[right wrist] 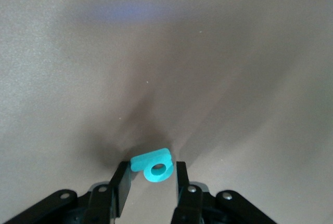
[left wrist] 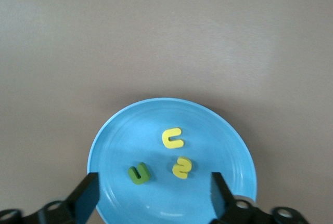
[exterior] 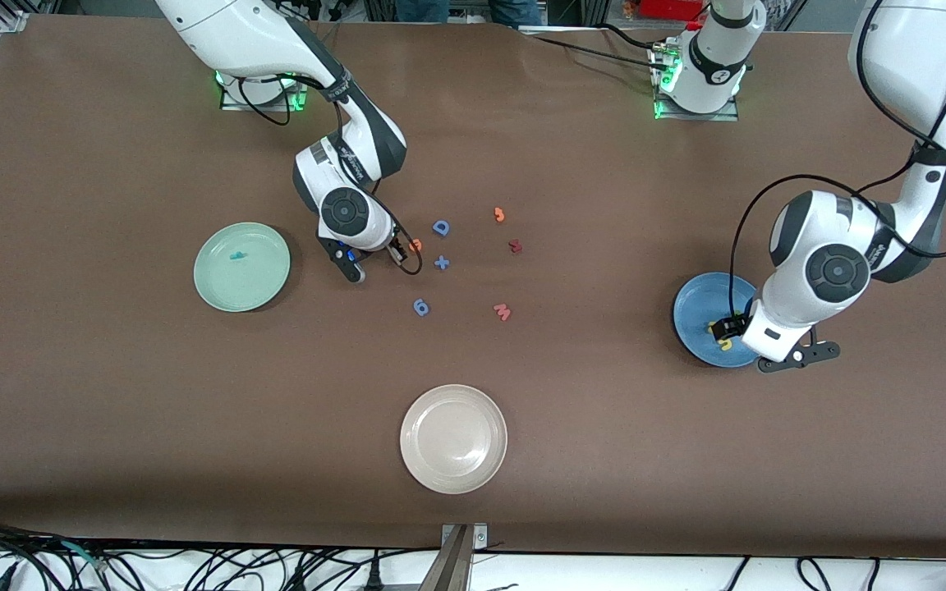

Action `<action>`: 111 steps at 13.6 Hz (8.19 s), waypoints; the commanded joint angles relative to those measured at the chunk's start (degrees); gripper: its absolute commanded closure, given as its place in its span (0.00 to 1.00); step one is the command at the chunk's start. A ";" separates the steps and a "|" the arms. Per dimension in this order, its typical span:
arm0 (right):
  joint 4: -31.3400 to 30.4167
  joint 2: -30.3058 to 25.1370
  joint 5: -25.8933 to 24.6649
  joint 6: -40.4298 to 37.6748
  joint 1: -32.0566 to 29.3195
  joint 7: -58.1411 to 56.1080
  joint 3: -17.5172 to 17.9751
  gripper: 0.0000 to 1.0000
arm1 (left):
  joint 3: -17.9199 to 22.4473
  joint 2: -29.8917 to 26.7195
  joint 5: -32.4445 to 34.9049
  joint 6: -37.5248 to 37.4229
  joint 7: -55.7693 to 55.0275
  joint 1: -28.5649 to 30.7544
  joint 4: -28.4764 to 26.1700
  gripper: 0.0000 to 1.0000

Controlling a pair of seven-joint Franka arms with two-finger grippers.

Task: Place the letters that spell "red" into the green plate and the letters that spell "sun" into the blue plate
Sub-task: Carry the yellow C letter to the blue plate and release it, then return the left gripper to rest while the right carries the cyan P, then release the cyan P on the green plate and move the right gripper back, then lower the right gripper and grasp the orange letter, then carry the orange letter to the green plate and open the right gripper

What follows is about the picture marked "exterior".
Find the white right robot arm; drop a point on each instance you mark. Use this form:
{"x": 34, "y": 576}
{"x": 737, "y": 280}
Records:
{"x": 347, "y": 212}

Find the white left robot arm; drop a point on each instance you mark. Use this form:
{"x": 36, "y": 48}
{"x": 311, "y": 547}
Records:
{"x": 838, "y": 271}

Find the blue plate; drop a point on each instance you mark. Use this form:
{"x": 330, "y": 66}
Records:
{"x": 695, "y": 316}

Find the blue letter D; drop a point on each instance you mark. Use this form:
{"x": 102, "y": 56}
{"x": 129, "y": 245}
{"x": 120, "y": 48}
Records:
{"x": 440, "y": 228}

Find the blue number 6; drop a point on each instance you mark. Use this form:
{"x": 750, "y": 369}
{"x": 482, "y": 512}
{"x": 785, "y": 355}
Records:
{"x": 421, "y": 308}

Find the pink letter W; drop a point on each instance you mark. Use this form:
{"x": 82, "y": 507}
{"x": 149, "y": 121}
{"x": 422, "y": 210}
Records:
{"x": 502, "y": 312}

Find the green plate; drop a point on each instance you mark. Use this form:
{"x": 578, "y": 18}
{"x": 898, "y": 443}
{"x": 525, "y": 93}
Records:
{"x": 241, "y": 283}

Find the beige plate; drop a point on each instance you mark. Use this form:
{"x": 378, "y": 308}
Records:
{"x": 453, "y": 439}

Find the person in blue jeans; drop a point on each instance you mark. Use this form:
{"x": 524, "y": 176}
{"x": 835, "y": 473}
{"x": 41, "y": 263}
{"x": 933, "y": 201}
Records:
{"x": 514, "y": 10}

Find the black power plug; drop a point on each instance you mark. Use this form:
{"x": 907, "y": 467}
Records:
{"x": 374, "y": 574}

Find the red box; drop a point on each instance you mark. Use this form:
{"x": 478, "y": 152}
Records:
{"x": 670, "y": 8}

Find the brown table cover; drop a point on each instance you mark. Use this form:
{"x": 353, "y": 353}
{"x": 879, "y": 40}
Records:
{"x": 112, "y": 410}

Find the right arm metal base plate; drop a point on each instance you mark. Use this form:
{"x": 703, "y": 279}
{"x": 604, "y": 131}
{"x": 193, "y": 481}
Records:
{"x": 264, "y": 107}

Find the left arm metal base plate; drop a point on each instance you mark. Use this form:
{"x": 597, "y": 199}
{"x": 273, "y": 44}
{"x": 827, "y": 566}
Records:
{"x": 699, "y": 117}

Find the metal corner bracket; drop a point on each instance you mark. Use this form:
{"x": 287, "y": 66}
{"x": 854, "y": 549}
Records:
{"x": 479, "y": 538}

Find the aluminium profile post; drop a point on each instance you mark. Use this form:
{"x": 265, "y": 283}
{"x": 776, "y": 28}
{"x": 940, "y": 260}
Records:
{"x": 450, "y": 566}

